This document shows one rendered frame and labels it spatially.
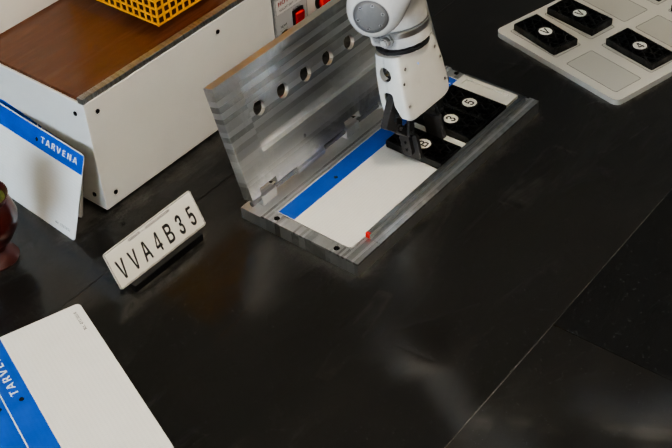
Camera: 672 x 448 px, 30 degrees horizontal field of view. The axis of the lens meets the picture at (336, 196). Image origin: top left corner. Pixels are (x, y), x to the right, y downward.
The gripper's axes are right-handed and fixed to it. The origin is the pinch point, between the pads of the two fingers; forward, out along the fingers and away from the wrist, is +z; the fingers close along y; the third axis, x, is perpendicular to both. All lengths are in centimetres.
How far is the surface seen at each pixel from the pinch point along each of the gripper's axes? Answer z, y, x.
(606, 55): 5.4, 37.3, -7.7
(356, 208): 2.6, -15.7, 0.4
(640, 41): 4.9, 42.1, -11.1
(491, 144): 4.0, 6.5, -6.7
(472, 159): 3.8, 2.0, -6.5
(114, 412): -4, -65, -7
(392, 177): 2.6, -7.5, 0.4
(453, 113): 1.3, 8.5, 0.9
